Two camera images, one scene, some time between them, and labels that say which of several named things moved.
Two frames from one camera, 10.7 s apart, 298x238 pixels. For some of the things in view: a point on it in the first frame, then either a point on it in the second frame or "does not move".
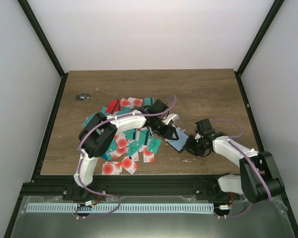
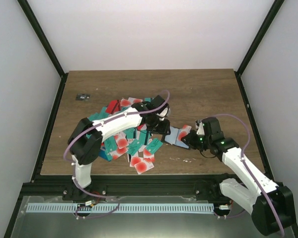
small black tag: x=82 y=97 does not move
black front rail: x=126 y=185 does not move
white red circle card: x=111 y=168 → x=185 y=131
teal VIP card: x=154 y=145 does not move
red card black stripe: x=114 y=106 does not move
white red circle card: x=128 y=164 → x=143 y=166
